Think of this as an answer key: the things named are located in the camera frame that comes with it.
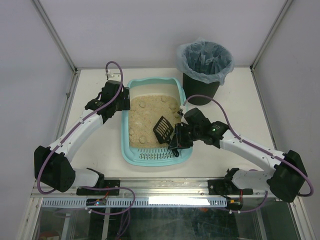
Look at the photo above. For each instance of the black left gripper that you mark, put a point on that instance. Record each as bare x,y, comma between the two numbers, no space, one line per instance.
125,99

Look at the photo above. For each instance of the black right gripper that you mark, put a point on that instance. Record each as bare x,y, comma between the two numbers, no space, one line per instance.
181,135

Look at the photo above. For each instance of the black slotted litter scoop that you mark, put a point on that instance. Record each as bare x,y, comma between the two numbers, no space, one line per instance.
163,131

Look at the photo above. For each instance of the teal plastic litter box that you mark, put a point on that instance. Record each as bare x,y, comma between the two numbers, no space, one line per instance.
152,157

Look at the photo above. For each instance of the black trash bin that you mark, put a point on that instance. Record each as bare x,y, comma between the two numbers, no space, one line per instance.
194,87

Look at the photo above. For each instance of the translucent blue bin liner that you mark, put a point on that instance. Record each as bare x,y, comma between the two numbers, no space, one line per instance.
204,61

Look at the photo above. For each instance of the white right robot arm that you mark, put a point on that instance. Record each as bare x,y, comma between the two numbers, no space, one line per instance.
282,174

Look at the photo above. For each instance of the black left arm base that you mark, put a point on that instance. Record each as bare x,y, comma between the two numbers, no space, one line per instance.
105,184

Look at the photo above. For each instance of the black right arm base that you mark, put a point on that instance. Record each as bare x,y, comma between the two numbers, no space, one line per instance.
223,188

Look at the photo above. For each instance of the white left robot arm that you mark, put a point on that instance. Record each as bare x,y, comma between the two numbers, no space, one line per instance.
52,164

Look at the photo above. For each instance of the beige pellet cat litter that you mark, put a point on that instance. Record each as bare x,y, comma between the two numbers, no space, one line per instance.
143,120

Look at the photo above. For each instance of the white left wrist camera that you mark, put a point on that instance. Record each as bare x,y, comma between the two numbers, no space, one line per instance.
113,75

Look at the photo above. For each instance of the left aluminium frame post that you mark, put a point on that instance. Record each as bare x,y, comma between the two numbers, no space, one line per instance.
54,34

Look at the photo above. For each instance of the aluminium frame post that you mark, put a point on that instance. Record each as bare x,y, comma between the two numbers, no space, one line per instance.
278,20
54,34

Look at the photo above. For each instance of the white slotted cable duct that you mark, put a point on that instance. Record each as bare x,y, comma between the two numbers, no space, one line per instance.
140,202

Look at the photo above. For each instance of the aluminium mounting rail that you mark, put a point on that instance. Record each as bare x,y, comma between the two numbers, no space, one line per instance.
144,187

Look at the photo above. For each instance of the right aluminium frame post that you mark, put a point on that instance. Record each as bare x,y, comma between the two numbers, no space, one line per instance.
278,20

